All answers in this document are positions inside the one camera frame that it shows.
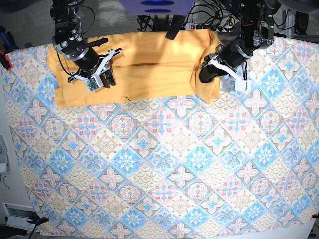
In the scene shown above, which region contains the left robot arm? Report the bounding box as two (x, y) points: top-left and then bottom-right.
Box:
(199, 0), (274, 93)

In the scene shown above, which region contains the white power strip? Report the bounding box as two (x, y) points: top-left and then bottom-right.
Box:
(184, 21), (235, 32)

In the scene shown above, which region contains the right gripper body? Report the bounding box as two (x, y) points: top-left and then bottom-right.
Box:
(67, 48), (123, 92)

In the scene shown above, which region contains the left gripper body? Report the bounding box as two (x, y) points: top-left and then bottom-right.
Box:
(203, 37), (252, 93)

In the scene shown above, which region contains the red table clamp left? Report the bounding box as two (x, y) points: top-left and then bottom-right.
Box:
(0, 49), (12, 71)

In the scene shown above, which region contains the white tray bottom left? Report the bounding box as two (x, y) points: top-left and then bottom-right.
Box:
(1, 202), (37, 231)

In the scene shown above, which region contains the yellow T-shirt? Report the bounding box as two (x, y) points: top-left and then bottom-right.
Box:
(47, 29), (221, 109)

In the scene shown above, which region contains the patterned tile tablecloth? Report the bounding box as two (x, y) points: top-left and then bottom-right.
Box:
(0, 37), (319, 239)

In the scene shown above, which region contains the orange clamp bottom left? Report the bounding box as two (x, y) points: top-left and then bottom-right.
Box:
(26, 217), (49, 226)

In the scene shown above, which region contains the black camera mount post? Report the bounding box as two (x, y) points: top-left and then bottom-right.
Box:
(165, 15), (185, 40)

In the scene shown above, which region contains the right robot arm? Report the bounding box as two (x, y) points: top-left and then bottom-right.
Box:
(50, 0), (123, 92)

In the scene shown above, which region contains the black cable bundle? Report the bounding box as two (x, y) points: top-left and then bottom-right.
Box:
(136, 15), (160, 33)

